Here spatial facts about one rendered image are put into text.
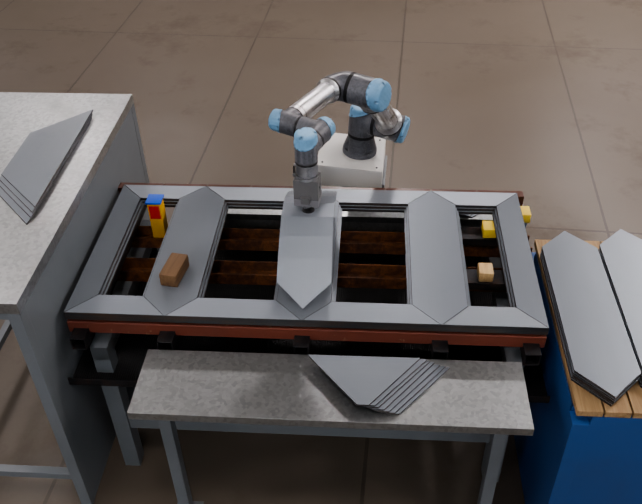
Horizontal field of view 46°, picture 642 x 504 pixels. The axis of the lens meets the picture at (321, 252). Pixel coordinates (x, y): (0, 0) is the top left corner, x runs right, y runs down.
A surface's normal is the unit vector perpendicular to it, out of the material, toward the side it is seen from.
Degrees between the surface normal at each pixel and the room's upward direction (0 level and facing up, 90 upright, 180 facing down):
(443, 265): 0
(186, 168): 0
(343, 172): 90
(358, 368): 0
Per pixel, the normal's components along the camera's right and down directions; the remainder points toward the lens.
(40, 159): -0.02, -0.77
